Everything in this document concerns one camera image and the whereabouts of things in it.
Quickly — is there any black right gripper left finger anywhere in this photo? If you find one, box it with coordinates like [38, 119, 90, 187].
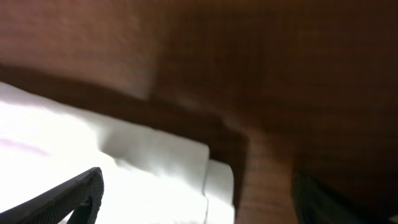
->
[1, 167, 104, 224]

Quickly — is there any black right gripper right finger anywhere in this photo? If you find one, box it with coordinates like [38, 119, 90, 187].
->
[291, 172, 397, 224]

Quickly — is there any white t-shirt with black print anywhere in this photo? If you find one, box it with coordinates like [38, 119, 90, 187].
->
[1, 83, 235, 223]

